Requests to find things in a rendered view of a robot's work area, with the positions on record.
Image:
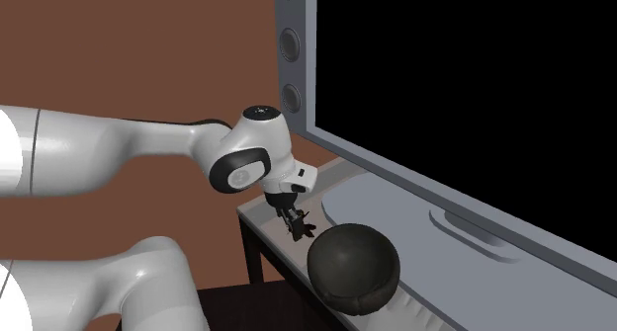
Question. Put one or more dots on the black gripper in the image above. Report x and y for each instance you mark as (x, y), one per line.
(277, 200)

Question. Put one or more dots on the black round bowl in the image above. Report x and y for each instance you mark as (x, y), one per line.
(354, 267)

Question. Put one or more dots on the grey framed television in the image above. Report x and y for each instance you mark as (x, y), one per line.
(458, 79)

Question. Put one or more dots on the grey table with dark legs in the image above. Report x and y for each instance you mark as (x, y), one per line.
(270, 215)

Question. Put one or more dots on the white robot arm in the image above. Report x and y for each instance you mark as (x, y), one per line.
(144, 142)

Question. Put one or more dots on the dark robot stand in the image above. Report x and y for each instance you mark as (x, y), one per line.
(260, 308)

